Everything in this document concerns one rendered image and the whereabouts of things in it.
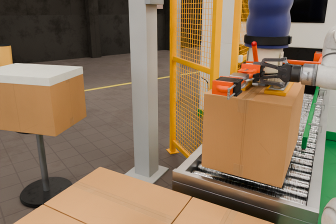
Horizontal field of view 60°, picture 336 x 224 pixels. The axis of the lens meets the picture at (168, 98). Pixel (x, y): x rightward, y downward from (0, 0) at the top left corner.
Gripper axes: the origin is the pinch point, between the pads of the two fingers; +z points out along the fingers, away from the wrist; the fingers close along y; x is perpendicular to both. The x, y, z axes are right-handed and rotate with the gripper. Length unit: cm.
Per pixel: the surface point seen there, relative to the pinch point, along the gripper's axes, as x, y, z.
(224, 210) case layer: -20, 62, 3
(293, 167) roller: 38, 63, -20
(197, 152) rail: 17, 57, 33
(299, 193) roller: 11, 63, -26
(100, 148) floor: 81, 115, 173
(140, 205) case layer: -36, 62, 39
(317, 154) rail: 50, 58, -31
